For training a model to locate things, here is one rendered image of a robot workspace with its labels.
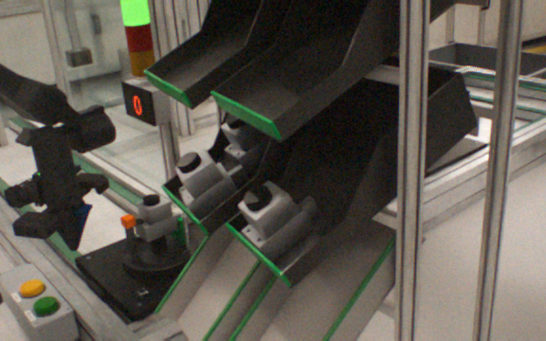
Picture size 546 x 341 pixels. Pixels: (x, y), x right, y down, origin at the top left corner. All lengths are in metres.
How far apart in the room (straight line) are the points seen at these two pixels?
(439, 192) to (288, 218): 0.78
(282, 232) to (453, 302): 0.59
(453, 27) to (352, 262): 5.43
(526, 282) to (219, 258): 0.62
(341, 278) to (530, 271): 0.61
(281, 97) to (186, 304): 0.42
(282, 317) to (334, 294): 0.08
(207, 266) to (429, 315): 0.43
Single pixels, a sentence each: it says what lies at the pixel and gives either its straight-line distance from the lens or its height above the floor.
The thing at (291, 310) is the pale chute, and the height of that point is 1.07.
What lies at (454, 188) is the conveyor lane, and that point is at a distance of 1.43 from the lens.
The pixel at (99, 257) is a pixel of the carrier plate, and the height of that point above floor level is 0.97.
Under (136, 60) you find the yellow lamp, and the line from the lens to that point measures 1.19.
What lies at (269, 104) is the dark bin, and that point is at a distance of 0.61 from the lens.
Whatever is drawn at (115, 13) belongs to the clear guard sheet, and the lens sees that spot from 1.35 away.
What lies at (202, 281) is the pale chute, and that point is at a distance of 0.91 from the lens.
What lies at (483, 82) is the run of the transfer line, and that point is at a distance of 2.23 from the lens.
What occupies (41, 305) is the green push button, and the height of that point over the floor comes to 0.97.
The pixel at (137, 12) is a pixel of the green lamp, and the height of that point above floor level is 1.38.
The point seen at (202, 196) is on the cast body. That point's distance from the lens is 0.74.
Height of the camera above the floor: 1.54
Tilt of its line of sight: 24 degrees down
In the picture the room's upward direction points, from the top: 5 degrees counter-clockwise
